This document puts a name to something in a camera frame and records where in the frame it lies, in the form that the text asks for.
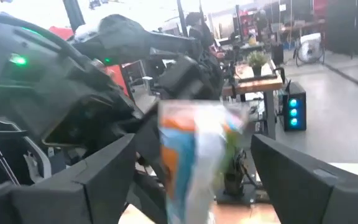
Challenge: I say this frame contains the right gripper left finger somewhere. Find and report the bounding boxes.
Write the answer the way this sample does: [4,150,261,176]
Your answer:
[0,133,137,224]

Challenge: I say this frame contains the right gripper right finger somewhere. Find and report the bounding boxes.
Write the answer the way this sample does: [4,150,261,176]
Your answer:
[250,133,358,224]

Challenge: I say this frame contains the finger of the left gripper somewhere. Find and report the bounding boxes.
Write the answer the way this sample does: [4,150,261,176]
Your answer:
[129,105,170,224]

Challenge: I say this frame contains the blue white granola bar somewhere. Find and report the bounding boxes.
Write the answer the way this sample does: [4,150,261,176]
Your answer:
[157,99,250,224]

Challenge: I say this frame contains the green potted plant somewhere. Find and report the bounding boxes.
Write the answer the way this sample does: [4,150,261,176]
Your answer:
[221,124,248,197]

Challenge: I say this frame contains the black computer blue lights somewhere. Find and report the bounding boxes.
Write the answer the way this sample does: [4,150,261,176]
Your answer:
[282,81,308,132]

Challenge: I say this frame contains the wooden office table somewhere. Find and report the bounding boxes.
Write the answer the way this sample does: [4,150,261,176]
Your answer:
[221,58,284,141]

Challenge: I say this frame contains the person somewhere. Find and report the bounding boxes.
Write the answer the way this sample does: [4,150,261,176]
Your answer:
[185,11,214,47]

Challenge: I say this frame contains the potted plant dark pot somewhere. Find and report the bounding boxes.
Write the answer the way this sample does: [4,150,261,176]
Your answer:
[246,50,269,77]

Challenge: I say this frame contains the white floor fan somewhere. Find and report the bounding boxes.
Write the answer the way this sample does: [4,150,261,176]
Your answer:
[293,32,325,67]

